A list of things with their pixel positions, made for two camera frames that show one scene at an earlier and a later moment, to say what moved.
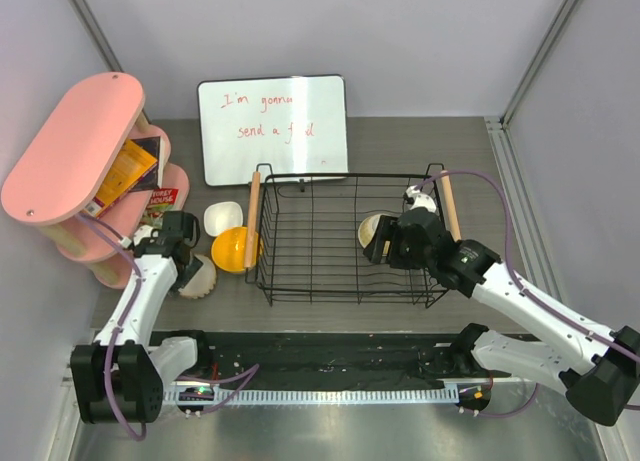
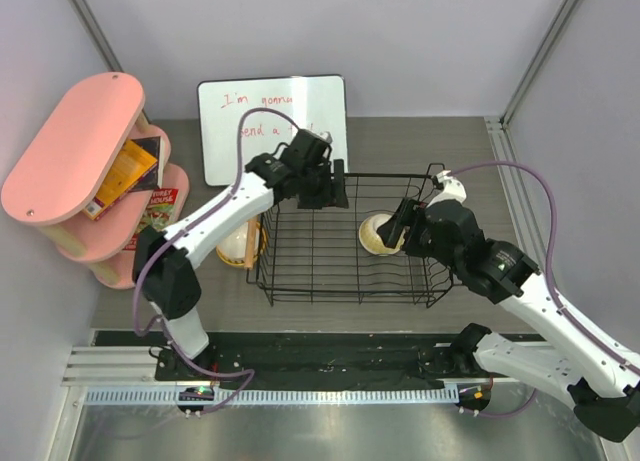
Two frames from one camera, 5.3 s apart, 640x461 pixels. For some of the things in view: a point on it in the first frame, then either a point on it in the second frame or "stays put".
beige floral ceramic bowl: (203, 281) -> (234, 247)
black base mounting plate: (320, 357) stays put
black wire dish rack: (301, 240) stays put
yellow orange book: (131, 164) stays put
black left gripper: (187, 275) -> (317, 202)
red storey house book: (160, 201) stays put
